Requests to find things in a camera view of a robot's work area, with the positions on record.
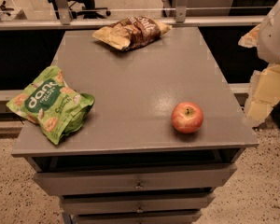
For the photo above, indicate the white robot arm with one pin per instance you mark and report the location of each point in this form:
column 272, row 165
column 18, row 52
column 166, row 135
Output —
column 268, row 48

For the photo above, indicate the red apple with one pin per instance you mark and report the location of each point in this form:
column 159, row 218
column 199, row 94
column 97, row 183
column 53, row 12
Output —
column 187, row 117

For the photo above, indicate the black office chair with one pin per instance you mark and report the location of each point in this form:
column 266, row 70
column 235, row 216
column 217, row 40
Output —
column 87, row 8

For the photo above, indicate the grey drawer cabinet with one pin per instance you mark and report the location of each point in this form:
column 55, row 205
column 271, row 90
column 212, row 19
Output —
column 128, row 164

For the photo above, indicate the metal railing frame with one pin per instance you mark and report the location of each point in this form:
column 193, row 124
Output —
column 40, row 15

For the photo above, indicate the brown chip bag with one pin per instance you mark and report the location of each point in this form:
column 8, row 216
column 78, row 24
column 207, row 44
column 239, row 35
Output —
column 132, row 33

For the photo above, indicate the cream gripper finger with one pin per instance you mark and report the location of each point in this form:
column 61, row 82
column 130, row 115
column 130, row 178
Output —
column 263, row 94
column 250, row 39

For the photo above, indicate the green rice chip bag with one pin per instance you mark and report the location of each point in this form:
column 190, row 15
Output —
column 51, row 104

